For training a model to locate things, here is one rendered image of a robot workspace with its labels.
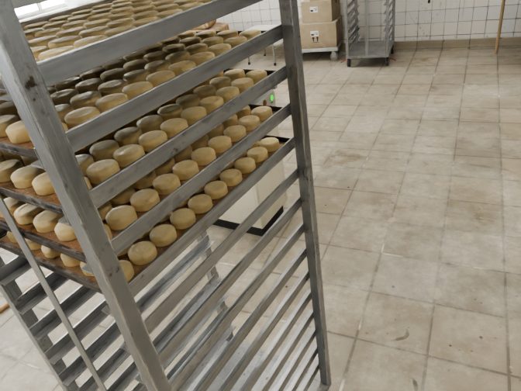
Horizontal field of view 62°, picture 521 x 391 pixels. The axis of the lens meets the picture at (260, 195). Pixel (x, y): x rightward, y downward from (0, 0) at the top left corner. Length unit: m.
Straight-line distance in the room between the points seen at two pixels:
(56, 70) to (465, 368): 1.83
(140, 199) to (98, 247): 0.17
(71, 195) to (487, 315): 1.95
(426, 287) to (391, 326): 0.31
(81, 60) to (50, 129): 0.11
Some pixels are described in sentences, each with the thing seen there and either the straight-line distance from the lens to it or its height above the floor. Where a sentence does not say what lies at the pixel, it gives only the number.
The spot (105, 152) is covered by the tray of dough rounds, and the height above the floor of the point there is 1.33.
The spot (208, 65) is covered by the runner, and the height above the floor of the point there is 1.42.
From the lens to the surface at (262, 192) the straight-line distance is 2.50.
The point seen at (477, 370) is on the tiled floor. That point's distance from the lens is 2.05.
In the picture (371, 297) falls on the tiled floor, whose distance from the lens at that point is 2.25.
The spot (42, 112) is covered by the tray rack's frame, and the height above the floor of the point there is 1.47.
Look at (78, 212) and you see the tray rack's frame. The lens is 0.61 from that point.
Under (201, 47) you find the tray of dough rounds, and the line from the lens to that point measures 0.94.
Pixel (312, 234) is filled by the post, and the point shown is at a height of 0.85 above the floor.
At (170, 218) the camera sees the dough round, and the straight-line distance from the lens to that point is 0.88.
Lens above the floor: 1.62
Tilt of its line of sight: 32 degrees down
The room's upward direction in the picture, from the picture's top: 10 degrees counter-clockwise
